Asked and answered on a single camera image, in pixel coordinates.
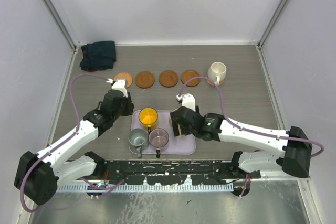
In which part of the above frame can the lavender plastic tray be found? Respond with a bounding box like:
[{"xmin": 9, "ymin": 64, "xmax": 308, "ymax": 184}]
[{"xmin": 131, "ymin": 110, "xmax": 196, "ymax": 156}]

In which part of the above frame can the woven rattan coaster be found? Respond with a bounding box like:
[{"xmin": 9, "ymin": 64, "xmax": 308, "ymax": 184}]
[
  {"xmin": 113, "ymin": 72, "xmax": 133, "ymax": 88},
  {"xmin": 206, "ymin": 77, "xmax": 224, "ymax": 86}
]

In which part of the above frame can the yellow glass mug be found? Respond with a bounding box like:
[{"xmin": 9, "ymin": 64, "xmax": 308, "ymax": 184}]
[{"xmin": 138, "ymin": 108, "xmax": 159, "ymax": 132}]

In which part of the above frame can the brown wooden saucer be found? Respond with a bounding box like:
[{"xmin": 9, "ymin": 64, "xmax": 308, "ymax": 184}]
[
  {"xmin": 181, "ymin": 69, "xmax": 201, "ymax": 87},
  {"xmin": 159, "ymin": 70, "xmax": 178, "ymax": 88},
  {"xmin": 135, "ymin": 71, "xmax": 155, "ymax": 89}
]

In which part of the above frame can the purple glass mug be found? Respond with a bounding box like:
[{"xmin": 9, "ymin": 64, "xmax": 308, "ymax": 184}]
[{"xmin": 149, "ymin": 128, "xmax": 169, "ymax": 158}]

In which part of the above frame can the white ceramic mug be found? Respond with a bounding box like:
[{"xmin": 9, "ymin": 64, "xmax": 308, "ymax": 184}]
[{"xmin": 207, "ymin": 62, "xmax": 227, "ymax": 86}]

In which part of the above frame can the beige ceramic mug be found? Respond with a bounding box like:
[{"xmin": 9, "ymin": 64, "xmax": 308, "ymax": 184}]
[{"xmin": 169, "ymin": 118, "xmax": 182, "ymax": 138}]

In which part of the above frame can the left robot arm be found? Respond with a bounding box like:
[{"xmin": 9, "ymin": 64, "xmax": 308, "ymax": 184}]
[{"xmin": 14, "ymin": 89, "xmax": 134, "ymax": 206}]

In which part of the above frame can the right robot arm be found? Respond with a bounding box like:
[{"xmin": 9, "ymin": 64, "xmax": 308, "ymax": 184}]
[{"xmin": 170, "ymin": 106, "xmax": 312, "ymax": 179}]

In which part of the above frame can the grey-green ceramic mug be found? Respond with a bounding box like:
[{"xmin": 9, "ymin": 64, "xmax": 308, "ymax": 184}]
[{"xmin": 128, "ymin": 129, "xmax": 149, "ymax": 158}]

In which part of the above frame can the dark blue folded cloth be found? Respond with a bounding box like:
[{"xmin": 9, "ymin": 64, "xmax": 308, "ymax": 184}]
[{"xmin": 80, "ymin": 41, "xmax": 117, "ymax": 72}]

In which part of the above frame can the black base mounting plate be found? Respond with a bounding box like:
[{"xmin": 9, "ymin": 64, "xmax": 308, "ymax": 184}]
[{"xmin": 84, "ymin": 159, "xmax": 245, "ymax": 185}]

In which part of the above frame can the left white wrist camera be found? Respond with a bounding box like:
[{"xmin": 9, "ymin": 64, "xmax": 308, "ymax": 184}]
[{"xmin": 106, "ymin": 78, "xmax": 128, "ymax": 98}]

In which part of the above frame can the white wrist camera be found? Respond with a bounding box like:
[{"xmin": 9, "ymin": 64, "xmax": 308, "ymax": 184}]
[
  {"xmin": 176, "ymin": 93, "xmax": 196, "ymax": 112},
  {"xmin": 106, "ymin": 78, "xmax": 128, "ymax": 98}
]

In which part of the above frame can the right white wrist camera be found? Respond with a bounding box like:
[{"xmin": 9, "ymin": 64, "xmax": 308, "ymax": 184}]
[{"xmin": 176, "ymin": 93, "xmax": 196, "ymax": 112}]

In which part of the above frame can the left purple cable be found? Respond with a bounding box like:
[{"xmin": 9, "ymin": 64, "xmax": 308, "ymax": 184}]
[{"xmin": 19, "ymin": 73, "xmax": 127, "ymax": 213}]

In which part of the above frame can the purple cable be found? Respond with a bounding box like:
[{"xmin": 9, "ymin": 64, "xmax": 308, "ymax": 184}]
[
  {"xmin": 177, "ymin": 76, "xmax": 324, "ymax": 199},
  {"xmin": 19, "ymin": 73, "xmax": 127, "ymax": 213}
]

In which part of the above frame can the slotted cable duct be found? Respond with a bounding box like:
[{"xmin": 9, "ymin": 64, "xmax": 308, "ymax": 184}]
[{"xmin": 57, "ymin": 182, "xmax": 234, "ymax": 193}]

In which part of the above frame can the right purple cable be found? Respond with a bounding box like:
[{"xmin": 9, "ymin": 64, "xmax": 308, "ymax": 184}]
[{"xmin": 177, "ymin": 76, "xmax": 324, "ymax": 199}]

